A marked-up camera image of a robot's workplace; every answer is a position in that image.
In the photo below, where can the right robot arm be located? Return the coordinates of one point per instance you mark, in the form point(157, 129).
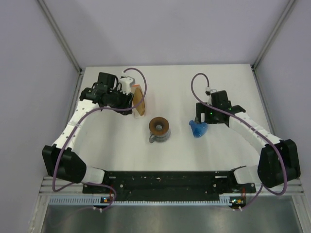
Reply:
point(278, 159)

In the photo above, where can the aluminium frame rail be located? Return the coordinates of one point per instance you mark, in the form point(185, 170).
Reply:
point(144, 183)

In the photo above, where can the black mounting base plate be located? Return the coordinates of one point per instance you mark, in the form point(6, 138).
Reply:
point(194, 194)

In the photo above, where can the left aluminium corner post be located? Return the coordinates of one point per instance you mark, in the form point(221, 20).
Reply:
point(58, 34)

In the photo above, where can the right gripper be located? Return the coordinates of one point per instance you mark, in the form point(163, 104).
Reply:
point(201, 108)

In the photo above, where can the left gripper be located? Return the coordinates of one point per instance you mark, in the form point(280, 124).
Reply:
point(127, 98)

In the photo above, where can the orange coffee filter box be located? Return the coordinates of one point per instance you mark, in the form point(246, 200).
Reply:
point(139, 111)

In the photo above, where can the glass coffee carafe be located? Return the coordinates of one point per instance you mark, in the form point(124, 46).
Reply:
point(161, 138)

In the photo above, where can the blue glass dripper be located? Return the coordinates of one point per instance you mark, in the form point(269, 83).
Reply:
point(198, 129)

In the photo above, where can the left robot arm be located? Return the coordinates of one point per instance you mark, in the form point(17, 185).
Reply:
point(62, 158)

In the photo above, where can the right aluminium corner post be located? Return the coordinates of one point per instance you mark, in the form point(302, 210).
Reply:
point(274, 33)

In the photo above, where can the aluminium corner post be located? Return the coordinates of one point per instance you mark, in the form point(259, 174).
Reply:
point(58, 34)
point(274, 33)

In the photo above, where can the brown wooden dripper base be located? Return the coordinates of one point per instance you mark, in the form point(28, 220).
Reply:
point(159, 126)

